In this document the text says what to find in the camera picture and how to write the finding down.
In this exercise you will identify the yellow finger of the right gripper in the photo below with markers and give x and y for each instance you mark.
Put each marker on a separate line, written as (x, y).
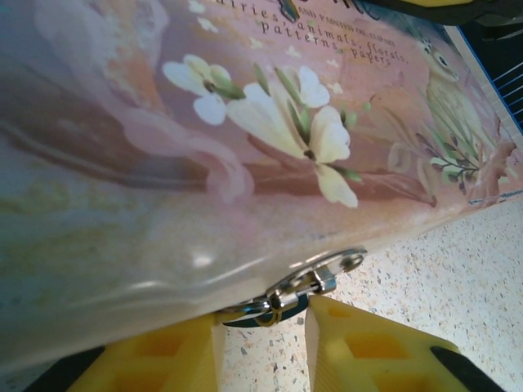
(433, 8)

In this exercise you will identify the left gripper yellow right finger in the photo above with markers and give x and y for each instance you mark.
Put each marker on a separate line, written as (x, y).
(367, 359)

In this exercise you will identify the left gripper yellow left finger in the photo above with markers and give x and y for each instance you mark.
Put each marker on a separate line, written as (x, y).
(171, 359)

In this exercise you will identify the blue key head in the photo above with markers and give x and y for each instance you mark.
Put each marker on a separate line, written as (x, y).
(292, 315)

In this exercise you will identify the silver metal clasp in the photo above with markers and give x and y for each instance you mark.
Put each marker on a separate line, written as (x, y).
(286, 300)

